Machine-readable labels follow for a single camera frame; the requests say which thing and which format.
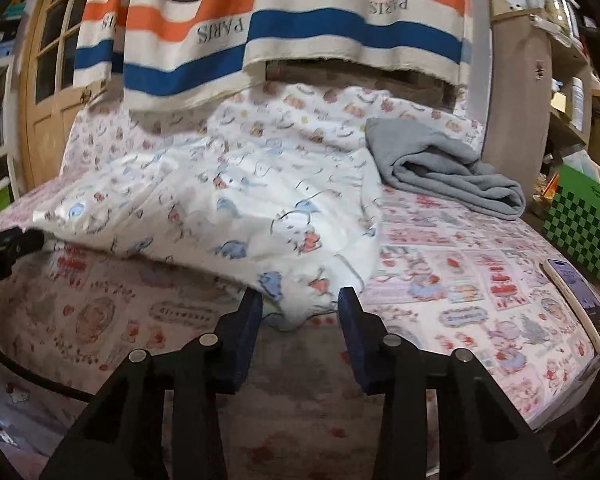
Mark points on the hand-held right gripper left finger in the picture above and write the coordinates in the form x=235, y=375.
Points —
x=244, y=332

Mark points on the wooden glazed door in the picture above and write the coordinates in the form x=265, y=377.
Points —
x=50, y=60

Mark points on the striped hanging blanket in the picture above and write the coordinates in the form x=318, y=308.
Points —
x=305, y=25

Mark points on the glass jar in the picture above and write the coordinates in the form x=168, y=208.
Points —
x=562, y=10

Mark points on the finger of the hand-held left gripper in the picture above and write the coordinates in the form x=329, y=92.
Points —
x=15, y=245

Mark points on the smartphone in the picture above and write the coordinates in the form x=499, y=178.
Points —
x=585, y=305

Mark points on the grey folded garment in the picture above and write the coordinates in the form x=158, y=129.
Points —
x=430, y=170

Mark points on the white cartoon print pants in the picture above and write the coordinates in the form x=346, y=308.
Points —
x=230, y=200

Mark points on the wooden shelf unit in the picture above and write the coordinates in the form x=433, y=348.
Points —
x=520, y=110

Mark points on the white printed plastic bag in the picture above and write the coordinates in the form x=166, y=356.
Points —
x=25, y=410

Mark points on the brown headboard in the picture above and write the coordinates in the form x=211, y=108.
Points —
x=405, y=82

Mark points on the pink printed bed sheet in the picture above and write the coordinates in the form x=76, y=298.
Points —
x=455, y=280

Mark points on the white bottle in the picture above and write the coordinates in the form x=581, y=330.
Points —
x=577, y=102

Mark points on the pink small print pillow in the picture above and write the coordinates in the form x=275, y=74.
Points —
x=125, y=135

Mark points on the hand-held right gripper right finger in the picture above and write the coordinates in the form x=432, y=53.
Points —
x=352, y=340

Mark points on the white cartoon print quilt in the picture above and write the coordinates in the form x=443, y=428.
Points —
x=310, y=110

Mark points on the green checkered box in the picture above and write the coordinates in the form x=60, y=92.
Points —
x=585, y=230

